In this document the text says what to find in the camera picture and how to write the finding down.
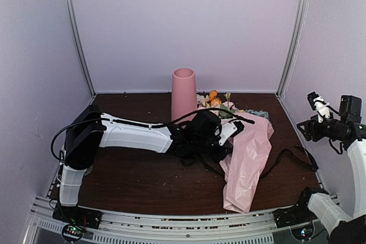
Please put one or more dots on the black ribbon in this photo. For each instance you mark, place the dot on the black ribbon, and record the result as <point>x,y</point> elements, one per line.
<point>311,165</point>

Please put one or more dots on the aluminium left corner post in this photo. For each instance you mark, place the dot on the aluminium left corner post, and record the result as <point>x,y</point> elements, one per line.
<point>78,47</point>

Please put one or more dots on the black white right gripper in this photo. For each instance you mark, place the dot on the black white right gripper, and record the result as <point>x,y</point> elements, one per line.
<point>311,127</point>

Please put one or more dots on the artificial flower bouquet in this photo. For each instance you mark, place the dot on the artificial flower bouquet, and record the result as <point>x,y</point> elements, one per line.
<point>224,109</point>

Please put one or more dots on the aluminium right corner post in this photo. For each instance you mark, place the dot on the aluminium right corner post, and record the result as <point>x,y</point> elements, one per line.
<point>294,45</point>

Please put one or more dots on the aluminium corner post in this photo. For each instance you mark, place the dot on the aluminium corner post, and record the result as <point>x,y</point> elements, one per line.
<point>294,45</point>
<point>78,47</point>

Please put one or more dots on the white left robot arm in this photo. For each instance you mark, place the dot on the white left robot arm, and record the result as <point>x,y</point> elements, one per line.
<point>93,130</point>

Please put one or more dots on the aluminium front rail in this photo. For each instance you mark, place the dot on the aluminium front rail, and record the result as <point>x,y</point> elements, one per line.
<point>254,227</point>

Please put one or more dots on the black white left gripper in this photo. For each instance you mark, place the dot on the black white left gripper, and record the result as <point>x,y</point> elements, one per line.
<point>227,150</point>

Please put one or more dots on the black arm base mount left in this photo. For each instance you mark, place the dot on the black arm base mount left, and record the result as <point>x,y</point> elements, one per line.
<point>82,217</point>

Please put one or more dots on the clear printed glass cup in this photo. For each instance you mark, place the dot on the clear printed glass cup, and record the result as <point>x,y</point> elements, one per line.
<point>88,171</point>

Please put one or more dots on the pink vase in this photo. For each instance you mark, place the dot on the pink vase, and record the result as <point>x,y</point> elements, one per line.
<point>184,98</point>

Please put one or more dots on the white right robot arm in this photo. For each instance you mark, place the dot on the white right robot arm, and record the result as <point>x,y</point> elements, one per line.
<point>344,221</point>

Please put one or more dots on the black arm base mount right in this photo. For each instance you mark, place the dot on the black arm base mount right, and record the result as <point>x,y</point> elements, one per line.
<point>293,215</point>

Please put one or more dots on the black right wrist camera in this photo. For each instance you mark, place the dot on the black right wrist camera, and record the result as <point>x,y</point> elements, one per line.
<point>350,109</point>

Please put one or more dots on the pink wrapping paper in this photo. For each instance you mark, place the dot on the pink wrapping paper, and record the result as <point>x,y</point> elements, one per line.
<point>242,168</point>

